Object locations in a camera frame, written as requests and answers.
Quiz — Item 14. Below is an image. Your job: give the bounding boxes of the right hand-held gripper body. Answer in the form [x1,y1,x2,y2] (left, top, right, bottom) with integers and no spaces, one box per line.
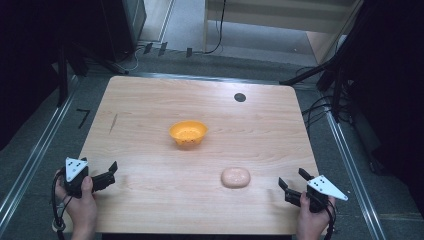
[284,174,349,214]

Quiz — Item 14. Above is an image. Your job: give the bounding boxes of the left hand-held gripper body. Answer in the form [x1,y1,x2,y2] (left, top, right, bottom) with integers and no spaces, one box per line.
[63,157,116,198]

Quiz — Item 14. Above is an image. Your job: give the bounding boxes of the person's right hand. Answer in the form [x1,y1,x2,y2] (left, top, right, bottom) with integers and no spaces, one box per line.
[296,193,336,240]

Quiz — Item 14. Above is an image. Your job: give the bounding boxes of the person's left hand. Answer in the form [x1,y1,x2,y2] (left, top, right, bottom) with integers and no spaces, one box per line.
[54,170,98,233]

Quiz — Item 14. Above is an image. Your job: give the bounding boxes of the beige round bun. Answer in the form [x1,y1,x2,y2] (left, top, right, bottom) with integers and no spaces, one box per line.
[220,166,252,190]

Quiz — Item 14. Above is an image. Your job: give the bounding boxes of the orange plastic bowl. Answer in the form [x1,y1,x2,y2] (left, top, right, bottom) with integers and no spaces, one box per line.
[168,119,209,147]

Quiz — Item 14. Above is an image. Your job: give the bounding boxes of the black tripod stand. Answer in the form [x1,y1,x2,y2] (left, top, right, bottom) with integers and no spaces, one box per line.
[54,38,130,108]

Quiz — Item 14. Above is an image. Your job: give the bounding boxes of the black stand with slanted leg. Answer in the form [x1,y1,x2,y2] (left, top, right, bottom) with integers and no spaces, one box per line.
[279,6,371,123]

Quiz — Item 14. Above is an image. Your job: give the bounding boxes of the dark cabinet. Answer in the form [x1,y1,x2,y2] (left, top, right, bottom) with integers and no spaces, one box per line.
[99,0,148,63]

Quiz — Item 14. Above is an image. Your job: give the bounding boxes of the light wooden cabinet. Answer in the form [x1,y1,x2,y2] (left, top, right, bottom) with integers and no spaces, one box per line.
[202,0,365,65]

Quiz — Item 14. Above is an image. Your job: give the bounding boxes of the metal floor rail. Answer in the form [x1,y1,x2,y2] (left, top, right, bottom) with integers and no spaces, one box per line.
[128,71,282,85]
[0,75,80,228]
[324,109,388,240]

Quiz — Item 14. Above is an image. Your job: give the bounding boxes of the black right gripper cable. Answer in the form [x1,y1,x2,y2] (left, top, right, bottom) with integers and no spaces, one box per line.
[324,199,338,240]

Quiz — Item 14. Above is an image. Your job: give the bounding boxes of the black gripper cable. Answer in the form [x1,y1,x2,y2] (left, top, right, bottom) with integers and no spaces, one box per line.
[51,176,74,240]
[324,199,338,240]

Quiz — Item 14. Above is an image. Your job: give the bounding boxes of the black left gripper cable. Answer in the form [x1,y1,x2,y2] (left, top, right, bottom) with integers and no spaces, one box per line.
[51,176,74,240]

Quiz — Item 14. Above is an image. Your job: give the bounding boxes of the bundle of black floor cables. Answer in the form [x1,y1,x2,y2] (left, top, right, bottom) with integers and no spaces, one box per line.
[294,65,354,138]

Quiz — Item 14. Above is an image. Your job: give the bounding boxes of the white floor cable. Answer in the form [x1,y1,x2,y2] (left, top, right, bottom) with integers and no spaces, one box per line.
[123,45,148,72]

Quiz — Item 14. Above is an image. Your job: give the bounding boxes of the black hanging cable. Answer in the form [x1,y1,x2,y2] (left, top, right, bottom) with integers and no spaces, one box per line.
[202,0,228,55]

